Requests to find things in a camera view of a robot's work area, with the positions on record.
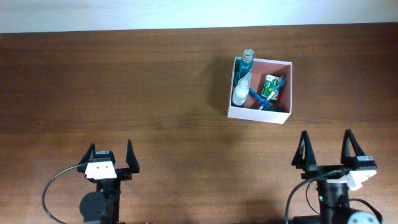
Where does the clear foam soap pump bottle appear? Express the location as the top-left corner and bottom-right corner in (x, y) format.
(232, 72), (252, 107)

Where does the blue white toothbrush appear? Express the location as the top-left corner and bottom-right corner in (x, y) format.
(259, 75), (287, 110)

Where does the teal toothpaste tube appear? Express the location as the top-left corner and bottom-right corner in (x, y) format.
(266, 107), (283, 112)

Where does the blue disposable razor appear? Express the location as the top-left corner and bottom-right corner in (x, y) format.
(249, 88), (275, 110)

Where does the green white soap box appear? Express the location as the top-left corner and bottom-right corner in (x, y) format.
(261, 75), (280, 99)

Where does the teal mouthwash bottle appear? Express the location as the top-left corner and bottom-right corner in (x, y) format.
(233, 49), (254, 86)

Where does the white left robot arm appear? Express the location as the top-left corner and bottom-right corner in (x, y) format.
(77, 140), (140, 224)

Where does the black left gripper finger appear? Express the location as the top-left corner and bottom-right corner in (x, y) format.
(79, 143), (96, 165)
(126, 139), (140, 174)

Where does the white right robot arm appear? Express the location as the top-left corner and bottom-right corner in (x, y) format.
(284, 129), (383, 224)

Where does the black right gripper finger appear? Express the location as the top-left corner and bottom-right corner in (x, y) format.
(291, 131), (317, 172)
(340, 129), (366, 165)

